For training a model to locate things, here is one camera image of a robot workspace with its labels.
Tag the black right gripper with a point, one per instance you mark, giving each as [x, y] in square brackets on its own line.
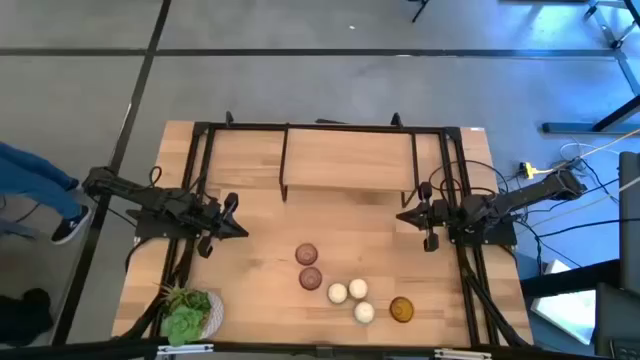
[440, 214]

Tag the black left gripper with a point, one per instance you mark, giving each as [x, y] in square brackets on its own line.
[210, 222]

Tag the pink glass candle holder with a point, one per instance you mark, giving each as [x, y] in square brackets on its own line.
[306, 254]
[310, 278]

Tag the white candle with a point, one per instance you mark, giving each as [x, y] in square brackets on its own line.
[337, 293]
[364, 312]
[358, 288]

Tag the amber glass candle holder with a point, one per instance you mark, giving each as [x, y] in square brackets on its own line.
[401, 309]

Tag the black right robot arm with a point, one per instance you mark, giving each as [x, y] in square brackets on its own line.
[525, 192]

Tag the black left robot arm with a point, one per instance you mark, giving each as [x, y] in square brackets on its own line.
[150, 197]

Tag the white plant pot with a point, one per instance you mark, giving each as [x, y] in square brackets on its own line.
[217, 312]

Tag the wooden shelf with black legs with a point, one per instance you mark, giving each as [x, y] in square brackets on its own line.
[330, 165]

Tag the green succulent plant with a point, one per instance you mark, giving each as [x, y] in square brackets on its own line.
[182, 325]

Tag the black horizontal metal beam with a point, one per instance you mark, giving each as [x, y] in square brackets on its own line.
[275, 346]

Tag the black desk beam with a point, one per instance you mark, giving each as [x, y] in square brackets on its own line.
[570, 279]

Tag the black power adapter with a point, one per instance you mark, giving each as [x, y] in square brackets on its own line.
[575, 163]

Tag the white floor panel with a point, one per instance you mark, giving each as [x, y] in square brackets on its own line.
[565, 310]

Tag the blue floor bar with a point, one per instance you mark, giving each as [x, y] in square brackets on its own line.
[575, 128]

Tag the person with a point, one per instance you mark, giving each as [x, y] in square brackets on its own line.
[35, 175]

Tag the black tripod leg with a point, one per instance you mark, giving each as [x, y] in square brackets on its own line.
[421, 10]

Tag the grey floor stand foot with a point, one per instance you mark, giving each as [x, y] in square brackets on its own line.
[15, 230]

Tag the grey cabinet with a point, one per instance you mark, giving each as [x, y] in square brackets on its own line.
[630, 225]

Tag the dark grey box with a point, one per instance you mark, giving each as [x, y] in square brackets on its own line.
[617, 315]

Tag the black table leg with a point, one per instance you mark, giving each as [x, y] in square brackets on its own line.
[620, 112]

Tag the grey metal stand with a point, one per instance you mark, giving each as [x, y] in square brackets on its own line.
[627, 68]

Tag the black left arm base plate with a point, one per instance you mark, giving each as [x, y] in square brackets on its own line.
[150, 231]

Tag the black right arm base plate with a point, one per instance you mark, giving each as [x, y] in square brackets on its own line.
[500, 237]

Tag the black metal table frame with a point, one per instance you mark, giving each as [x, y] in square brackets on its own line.
[250, 125]

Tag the silver metal bracket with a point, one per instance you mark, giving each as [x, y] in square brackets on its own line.
[185, 348]
[462, 354]

